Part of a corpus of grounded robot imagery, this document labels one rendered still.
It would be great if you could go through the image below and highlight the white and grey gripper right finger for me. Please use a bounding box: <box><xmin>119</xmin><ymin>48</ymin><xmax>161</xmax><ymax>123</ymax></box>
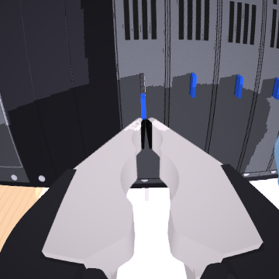
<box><xmin>146</xmin><ymin>118</ymin><xmax>279</xmax><ymax>279</ymax></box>

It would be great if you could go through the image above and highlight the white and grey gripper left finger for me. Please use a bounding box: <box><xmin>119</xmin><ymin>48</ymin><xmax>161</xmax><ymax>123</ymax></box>
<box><xmin>0</xmin><ymin>118</ymin><xmax>146</xmax><ymax>279</ymax></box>

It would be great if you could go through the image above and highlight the black server rack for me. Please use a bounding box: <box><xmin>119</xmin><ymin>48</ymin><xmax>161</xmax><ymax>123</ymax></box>
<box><xmin>0</xmin><ymin>0</ymin><xmax>279</xmax><ymax>188</ymax></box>

